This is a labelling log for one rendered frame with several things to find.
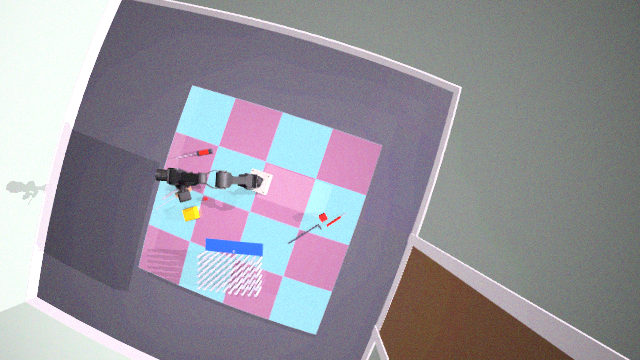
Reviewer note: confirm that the blue flat strip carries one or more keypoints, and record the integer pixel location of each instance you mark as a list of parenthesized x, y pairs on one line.
[(239, 247)]

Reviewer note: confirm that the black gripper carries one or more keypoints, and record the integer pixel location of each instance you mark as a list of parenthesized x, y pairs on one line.
[(184, 194)]

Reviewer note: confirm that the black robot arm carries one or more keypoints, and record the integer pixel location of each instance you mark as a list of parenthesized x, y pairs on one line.
[(224, 179)]

